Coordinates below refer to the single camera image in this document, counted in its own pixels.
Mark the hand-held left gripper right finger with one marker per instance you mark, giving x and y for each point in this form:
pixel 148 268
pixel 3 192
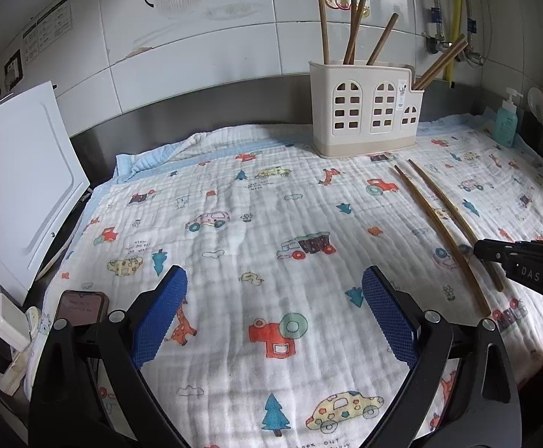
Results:
pixel 390 317

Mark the teal pump soap bottle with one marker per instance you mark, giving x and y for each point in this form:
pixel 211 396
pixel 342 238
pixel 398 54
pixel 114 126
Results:
pixel 507 123

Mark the black smartphone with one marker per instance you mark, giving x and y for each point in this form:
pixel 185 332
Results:
pixel 80 310

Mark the white plastic ladle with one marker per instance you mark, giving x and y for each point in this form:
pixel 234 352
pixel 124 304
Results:
pixel 537 102

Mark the metal water valve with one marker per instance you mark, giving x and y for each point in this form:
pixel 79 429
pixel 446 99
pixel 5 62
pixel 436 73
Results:
pixel 472 56
pixel 435 44

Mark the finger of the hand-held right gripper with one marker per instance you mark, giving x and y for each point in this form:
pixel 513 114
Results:
pixel 493 249

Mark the cream plastic utensil holder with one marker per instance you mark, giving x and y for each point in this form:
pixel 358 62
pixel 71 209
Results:
pixel 360 140

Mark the white cutting board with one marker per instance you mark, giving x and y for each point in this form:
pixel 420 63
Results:
pixel 19 186

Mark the cream plastic object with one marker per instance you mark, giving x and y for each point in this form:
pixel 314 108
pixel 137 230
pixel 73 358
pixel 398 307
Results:
pixel 18 371

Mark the white wall notice label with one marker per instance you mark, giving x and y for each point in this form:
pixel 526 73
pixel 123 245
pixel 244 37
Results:
pixel 47 30

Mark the printed muslin cloth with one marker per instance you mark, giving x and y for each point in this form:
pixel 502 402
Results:
pixel 253 224

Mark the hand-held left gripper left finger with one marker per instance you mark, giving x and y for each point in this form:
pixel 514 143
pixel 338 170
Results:
pixel 159 317

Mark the white power adapter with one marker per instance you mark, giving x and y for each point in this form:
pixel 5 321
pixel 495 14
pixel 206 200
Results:
pixel 11 322

